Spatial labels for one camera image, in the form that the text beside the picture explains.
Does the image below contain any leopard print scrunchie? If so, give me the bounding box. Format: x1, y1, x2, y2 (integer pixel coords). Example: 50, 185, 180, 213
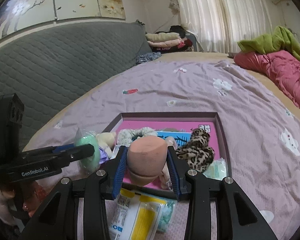
176, 128, 215, 173

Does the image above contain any cream pleated curtain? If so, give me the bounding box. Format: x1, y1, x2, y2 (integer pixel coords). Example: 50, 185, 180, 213
178, 0, 273, 53

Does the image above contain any yellow white wipes pack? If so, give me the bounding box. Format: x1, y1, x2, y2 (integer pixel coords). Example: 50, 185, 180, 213
109, 189, 177, 240

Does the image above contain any pink red quilted duvet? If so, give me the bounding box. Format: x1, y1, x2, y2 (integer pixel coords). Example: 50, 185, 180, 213
234, 50, 300, 108

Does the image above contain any green powder puff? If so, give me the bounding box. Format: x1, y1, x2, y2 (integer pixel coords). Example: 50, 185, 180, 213
74, 128, 101, 174

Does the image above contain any dark shallow cardboard box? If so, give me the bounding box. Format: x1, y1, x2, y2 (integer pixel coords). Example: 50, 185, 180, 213
103, 112, 232, 199

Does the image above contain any stack of folded clothes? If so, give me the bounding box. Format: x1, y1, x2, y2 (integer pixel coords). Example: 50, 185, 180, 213
146, 25, 198, 54

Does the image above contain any grey quilted headboard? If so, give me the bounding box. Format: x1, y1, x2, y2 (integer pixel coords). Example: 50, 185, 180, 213
0, 21, 150, 148

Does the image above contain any green fleece blanket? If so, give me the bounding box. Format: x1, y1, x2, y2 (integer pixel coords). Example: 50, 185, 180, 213
237, 25, 300, 61

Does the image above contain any dark patterned cloth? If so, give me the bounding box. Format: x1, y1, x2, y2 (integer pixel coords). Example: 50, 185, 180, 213
136, 52, 161, 65

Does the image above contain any purple strawberry print bedspread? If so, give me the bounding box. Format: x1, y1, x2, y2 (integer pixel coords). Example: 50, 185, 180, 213
27, 61, 300, 239

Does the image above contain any green tissue pack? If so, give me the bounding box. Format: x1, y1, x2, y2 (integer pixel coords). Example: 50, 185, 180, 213
203, 158, 228, 180

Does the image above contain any peach makeup sponge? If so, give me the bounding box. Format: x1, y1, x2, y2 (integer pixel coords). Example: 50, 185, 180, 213
127, 135, 168, 186

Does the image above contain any person's left hand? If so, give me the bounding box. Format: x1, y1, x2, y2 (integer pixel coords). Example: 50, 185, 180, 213
0, 181, 47, 226

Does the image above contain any pink and blue book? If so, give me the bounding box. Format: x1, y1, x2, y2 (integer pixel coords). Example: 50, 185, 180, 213
115, 120, 220, 193

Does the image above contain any cream floral scrunchie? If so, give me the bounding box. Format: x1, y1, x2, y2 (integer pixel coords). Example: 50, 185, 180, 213
116, 127, 158, 146

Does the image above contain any floral wall painting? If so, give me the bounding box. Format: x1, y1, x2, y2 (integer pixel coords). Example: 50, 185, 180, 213
0, 0, 126, 39

